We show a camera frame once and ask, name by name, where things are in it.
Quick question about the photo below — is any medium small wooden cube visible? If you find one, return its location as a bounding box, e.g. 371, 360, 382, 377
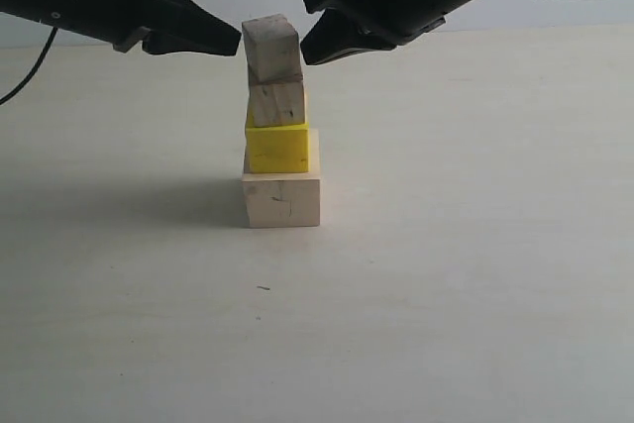
248, 69, 306, 127

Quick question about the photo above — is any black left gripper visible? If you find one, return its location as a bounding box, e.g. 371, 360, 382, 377
53, 0, 241, 56

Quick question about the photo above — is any large light wooden cube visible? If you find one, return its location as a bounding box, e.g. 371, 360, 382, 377
242, 129, 322, 228

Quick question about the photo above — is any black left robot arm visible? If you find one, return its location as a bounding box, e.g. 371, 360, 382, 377
1, 0, 241, 56

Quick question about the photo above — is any yellow cube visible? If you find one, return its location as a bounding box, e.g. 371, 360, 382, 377
245, 99, 310, 174

